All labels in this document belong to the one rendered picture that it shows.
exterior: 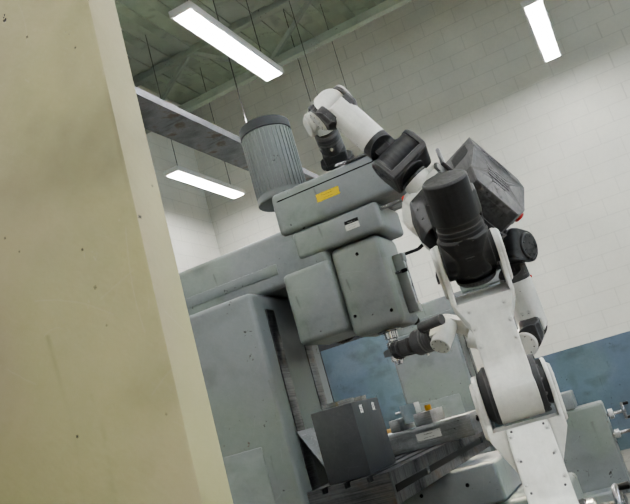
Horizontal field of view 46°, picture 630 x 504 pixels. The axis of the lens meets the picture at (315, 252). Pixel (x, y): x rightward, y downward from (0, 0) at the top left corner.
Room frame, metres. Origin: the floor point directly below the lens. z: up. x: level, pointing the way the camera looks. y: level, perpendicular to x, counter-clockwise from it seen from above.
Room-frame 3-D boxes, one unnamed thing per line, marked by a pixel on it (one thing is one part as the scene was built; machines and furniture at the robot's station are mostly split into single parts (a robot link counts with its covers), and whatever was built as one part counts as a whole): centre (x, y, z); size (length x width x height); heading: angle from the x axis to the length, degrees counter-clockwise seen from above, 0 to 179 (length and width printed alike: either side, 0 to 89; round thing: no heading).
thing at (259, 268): (2.75, 0.29, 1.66); 0.80 x 0.23 x 0.20; 68
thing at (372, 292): (2.56, -0.17, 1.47); 0.21 x 0.19 x 0.32; 158
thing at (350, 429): (2.07, 0.04, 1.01); 0.22 x 0.12 x 0.20; 160
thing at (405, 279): (2.52, -0.28, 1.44); 0.04 x 0.04 x 0.21; 68
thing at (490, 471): (2.56, -0.17, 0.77); 0.50 x 0.35 x 0.12; 68
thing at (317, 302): (2.64, 0.01, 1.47); 0.24 x 0.19 x 0.26; 158
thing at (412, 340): (2.49, -0.24, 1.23); 0.13 x 0.12 x 0.10; 133
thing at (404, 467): (2.50, -0.15, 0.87); 1.24 x 0.23 x 0.08; 158
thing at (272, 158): (2.65, 0.06, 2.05); 0.20 x 0.20 x 0.32
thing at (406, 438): (2.52, -0.19, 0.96); 0.35 x 0.15 x 0.11; 68
